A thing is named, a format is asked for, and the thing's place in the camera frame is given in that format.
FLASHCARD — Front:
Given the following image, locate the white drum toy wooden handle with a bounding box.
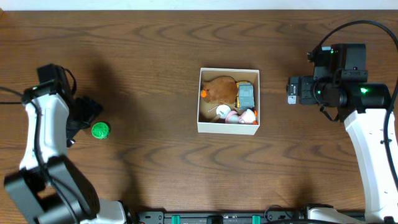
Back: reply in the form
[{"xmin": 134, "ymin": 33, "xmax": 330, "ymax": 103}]
[{"xmin": 209, "ymin": 105, "xmax": 231, "ymax": 123}]

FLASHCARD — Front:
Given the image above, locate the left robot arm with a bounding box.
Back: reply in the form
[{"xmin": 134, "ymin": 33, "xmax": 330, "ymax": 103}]
[{"xmin": 4, "ymin": 63, "xmax": 134, "ymax": 224}]

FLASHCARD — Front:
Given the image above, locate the green plastic wheel toy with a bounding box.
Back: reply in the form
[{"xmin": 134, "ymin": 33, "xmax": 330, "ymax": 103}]
[{"xmin": 91, "ymin": 122, "xmax": 110, "ymax": 139}]

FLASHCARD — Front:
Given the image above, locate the yellow grey toy truck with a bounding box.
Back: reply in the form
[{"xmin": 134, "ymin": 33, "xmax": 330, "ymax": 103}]
[{"xmin": 235, "ymin": 82, "xmax": 255, "ymax": 110}]

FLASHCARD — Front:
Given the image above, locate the right black cable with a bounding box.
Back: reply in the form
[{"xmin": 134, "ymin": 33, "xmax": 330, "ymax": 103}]
[{"xmin": 312, "ymin": 20, "xmax": 398, "ymax": 187}]

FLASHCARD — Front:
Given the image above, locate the pink duck toy with hat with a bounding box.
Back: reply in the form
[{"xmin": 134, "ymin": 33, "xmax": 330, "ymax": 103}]
[{"xmin": 225, "ymin": 109, "xmax": 258, "ymax": 125}]

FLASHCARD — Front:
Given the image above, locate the white cardboard box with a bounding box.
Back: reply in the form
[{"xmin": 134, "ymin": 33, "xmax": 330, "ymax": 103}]
[{"xmin": 197, "ymin": 68, "xmax": 261, "ymax": 135}]

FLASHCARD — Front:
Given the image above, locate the brown plush toy orange top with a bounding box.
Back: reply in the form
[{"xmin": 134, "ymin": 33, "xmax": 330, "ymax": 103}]
[{"xmin": 200, "ymin": 76, "xmax": 238, "ymax": 104}]

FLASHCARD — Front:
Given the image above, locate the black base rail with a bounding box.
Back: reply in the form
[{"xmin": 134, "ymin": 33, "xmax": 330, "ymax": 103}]
[{"xmin": 133, "ymin": 203, "xmax": 368, "ymax": 224}]

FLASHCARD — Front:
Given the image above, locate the left black cable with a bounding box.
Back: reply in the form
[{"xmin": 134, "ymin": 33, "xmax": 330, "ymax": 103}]
[{"xmin": 0, "ymin": 86, "xmax": 24, "ymax": 105}]

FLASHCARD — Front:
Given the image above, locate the black cable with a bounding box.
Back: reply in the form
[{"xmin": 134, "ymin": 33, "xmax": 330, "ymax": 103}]
[
  {"xmin": 0, "ymin": 86, "xmax": 24, "ymax": 105},
  {"xmin": 312, "ymin": 20, "xmax": 398, "ymax": 187}
]

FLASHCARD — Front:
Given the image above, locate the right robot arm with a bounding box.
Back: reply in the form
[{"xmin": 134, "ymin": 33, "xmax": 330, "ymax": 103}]
[{"xmin": 286, "ymin": 44, "xmax": 397, "ymax": 223}]

